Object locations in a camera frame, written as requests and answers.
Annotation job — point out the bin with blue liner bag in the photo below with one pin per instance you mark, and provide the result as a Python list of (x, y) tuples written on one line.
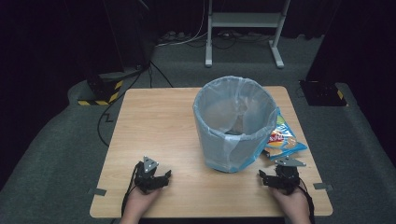
[(233, 146)]

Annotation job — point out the grey tape strip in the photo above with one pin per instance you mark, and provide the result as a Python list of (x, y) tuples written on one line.
[(97, 192), (322, 186)]

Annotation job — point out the blue chip bag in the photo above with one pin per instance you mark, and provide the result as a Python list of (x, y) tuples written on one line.
[(285, 140)]

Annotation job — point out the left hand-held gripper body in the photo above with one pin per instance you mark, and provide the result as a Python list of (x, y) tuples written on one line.
[(146, 179)]

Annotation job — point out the black hazard-striped stand base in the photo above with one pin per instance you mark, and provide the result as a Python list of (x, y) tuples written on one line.
[(323, 93), (106, 90)]

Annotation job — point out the white metal stand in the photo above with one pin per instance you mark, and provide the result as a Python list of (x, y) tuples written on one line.
[(246, 19)]

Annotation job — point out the dark power strip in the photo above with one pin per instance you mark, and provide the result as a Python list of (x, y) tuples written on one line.
[(172, 36)]

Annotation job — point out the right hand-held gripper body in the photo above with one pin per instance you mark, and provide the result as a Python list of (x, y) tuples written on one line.
[(286, 179)]

